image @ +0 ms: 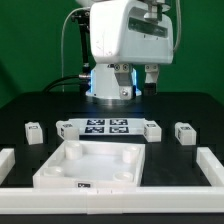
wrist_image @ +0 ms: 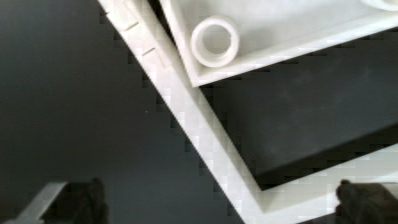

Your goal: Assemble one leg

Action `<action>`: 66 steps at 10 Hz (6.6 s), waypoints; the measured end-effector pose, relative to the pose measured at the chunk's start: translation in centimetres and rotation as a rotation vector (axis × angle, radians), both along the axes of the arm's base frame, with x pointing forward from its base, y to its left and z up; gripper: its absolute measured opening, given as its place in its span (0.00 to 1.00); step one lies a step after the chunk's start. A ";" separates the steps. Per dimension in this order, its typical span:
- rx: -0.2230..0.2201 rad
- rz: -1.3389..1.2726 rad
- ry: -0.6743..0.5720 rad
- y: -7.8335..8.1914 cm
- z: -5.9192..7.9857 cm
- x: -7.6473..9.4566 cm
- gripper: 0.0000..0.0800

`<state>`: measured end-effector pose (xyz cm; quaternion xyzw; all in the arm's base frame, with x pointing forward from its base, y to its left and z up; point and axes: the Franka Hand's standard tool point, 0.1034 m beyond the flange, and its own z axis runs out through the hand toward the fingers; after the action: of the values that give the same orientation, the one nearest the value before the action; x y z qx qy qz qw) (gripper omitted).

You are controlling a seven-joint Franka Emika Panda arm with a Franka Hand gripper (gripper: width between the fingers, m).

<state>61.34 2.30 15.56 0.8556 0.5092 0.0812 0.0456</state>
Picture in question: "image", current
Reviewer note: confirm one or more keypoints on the white square table top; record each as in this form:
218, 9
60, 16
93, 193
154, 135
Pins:
92, 164

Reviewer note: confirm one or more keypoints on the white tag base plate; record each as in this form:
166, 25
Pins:
109, 126

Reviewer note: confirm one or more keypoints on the white U-shaped obstacle fence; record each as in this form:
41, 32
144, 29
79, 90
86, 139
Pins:
117, 201

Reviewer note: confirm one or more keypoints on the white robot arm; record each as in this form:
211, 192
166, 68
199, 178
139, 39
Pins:
103, 84

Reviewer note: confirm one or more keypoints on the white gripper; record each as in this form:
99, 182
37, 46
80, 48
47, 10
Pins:
121, 31

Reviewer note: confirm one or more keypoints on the black camera on stand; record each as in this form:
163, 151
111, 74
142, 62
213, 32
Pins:
81, 16

